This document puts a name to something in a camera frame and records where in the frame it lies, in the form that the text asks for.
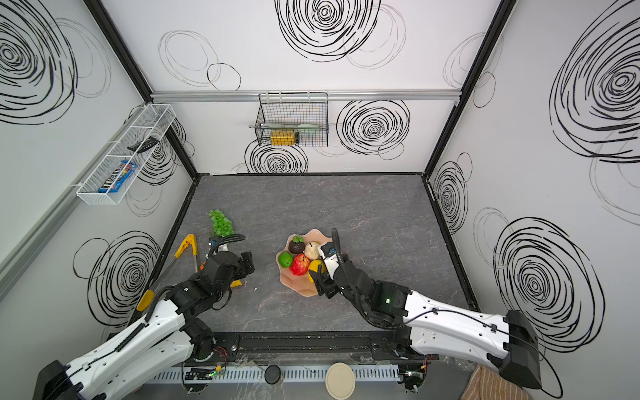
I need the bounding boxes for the white cable duct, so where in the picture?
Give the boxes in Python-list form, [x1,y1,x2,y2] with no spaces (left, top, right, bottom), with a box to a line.
[148,364,401,385]

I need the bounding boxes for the dark fake mangosteen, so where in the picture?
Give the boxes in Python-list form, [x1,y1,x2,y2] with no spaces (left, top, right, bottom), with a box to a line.
[288,235,306,255]

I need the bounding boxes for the black round cap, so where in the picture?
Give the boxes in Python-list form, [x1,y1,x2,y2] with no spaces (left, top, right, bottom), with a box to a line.
[264,365,282,385]

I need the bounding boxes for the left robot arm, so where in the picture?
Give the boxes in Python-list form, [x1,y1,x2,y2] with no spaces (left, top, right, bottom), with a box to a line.
[33,244,255,399]

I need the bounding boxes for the beige fake pear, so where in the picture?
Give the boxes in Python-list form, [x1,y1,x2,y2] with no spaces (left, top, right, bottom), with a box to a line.
[304,242,321,260]

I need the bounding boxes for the black remote control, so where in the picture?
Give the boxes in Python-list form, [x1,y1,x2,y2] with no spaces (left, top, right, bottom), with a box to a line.
[128,137,159,154]

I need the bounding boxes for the black wire wall basket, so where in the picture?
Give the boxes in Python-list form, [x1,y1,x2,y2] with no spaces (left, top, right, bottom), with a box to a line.
[249,91,329,147]

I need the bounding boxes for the striped brown cloth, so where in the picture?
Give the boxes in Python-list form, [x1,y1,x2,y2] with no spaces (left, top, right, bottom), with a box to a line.
[461,365,531,400]

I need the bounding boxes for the pink scalloped fruit bowl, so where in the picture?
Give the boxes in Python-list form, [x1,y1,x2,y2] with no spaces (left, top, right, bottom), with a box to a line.
[275,228,331,298]

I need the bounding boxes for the yellow kitchen tongs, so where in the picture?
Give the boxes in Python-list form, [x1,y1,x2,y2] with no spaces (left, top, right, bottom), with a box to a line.
[135,233,199,313]

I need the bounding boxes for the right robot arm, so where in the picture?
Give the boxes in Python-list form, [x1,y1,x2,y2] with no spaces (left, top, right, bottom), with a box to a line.
[312,242,542,389]

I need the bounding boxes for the cream round lid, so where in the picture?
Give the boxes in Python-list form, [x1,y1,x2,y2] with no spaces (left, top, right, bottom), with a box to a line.
[325,363,356,400]

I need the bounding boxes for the red fake apple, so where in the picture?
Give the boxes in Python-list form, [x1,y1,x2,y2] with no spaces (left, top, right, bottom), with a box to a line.
[289,253,311,276]

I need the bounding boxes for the yellow fake lemon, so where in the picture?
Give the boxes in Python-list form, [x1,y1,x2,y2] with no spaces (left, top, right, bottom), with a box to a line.
[308,259,326,283]

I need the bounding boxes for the blue candy packet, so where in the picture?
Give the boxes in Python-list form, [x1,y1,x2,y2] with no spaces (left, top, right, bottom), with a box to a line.
[98,160,138,193]

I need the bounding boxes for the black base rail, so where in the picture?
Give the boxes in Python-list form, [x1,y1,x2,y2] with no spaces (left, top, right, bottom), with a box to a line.
[171,331,439,365]

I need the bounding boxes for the green fake grapes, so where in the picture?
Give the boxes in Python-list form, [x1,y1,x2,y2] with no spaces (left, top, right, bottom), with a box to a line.
[209,209,234,238]

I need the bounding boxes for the green fake lime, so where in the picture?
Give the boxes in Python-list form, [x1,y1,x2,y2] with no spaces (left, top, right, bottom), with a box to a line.
[278,251,294,268]

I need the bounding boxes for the yellow sponge in basket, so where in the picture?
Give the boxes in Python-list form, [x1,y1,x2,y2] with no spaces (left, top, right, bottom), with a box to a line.
[270,129,298,147]

